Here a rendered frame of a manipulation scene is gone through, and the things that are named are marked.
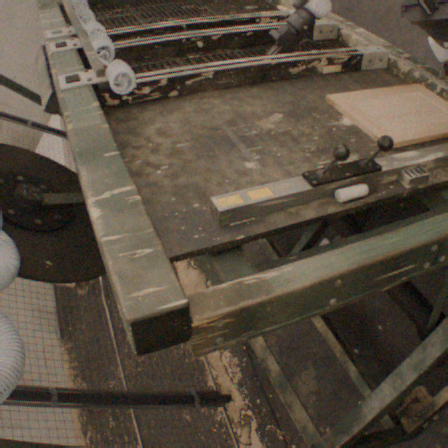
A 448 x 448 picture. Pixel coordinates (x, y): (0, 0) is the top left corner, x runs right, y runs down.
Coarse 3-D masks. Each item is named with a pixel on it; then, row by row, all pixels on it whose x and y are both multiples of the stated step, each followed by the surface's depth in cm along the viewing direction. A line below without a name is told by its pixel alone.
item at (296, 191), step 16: (384, 160) 113; (400, 160) 113; (416, 160) 113; (432, 160) 115; (368, 176) 108; (384, 176) 111; (240, 192) 101; (272, 192) 102; (288, 192) 102; (304, 192) 103; (320, 192) 105; (224, 208) 97; (240, 208) 98; (256, 208) 100; (272, 208) 102; (224, 224) 99
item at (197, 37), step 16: (192, 32) 173; (208, 32) 173; (224, 32) 173; (240, 32) 176; (256, 32) 178; (320, 32) 189; (336, 32) 192; (64, 48) 151; (128, 48) 162; (144, 48) 165; (160, 48) 167; (176, 48) 170; (192, 48) 172; (208, 48) 175; (224, 48) 177
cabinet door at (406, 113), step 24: (336, 96) 144; (360, 96) 145; (384, 96) 146; (408, 96) 148; (432, 96) 149; (360, 120) 132; (384, 120) 134; (408, 120) 135; (432, 120) 136; (408, 144) 126
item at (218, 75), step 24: (360, 48) 165; (168, 72) 143; (192, 72) 142; (216, 72) 145; (240, 72) 148; (264, 72) 152; (288, 72) 155; (312, 72) 159; (120, 96) 137; (144, 96) 141; (168, 96) 144
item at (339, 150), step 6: (342, 144) 95; (336, 150) 94; (342, 150) 94; (348, 150) 94; (336, 156) 95; (342, 156) 94; (348, 156) 95; (330, 162) 100; (324, 168) 103; (318, 174) 104; (324, 174) 104
